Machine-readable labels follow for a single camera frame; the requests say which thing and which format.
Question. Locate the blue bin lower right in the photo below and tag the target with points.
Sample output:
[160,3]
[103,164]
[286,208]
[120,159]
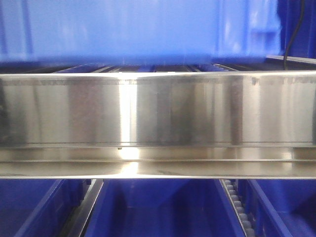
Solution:
[279,208]

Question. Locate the blue upper right bin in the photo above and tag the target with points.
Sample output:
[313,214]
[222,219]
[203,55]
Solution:
[304,44]

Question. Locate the white roller track lower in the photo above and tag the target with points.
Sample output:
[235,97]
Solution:
[236,204]

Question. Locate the blue bin lower middle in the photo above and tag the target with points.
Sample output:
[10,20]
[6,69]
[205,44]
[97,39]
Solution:
[163,208]

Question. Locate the large blue plastic bin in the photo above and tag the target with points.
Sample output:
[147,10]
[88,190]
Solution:
[138,31]

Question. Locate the stainless steel shelf rail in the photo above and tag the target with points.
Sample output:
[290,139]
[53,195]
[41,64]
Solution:
[158,125]

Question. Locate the blue bin lower left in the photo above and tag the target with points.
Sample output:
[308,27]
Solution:
[38,208]

